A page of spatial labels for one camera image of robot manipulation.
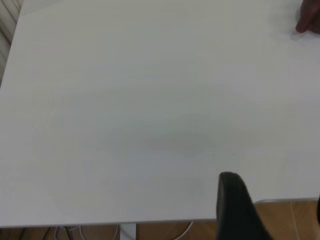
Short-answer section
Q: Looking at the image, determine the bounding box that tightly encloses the red ceramic mug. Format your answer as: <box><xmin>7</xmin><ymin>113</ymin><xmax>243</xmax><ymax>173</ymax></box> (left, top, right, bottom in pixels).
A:
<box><xmin>295</xmin><ymin>0</ymin><xmax>320</xmax><ymax>34</ymax></box>

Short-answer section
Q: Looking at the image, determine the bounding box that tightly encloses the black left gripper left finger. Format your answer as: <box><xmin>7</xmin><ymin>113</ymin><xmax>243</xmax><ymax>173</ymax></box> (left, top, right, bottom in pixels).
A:
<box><xmin>216</xmin><ymin>171</ymin><xmax>275</xmax><ymax>240</ymax></box>

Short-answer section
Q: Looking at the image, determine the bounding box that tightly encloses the white cable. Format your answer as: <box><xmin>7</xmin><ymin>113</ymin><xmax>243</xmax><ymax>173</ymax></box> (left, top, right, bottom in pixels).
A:
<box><xmin>172</xmin><ymin>220</ymin><xmax>194</xmax><ymax>240</ymax></box>
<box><xmin>49</xmin><ymin>224</ymin><xmax>121</xmax><ymax>240</ymax></box>

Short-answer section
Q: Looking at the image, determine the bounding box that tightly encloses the white ribbed radiator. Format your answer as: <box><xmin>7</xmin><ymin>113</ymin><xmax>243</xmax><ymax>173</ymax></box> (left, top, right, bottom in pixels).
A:
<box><xmin>0</xmin><ymin>0</ymin><xmax>25</xmax><ymax>87</ymax></box>

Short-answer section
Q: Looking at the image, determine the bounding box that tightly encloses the white table leg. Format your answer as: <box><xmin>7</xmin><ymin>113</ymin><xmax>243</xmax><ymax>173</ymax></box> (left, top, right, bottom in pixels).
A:
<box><xmin>119</xmin><ymin>222</ymin><xmax>137</xmax><ymax>240</ymax></box>

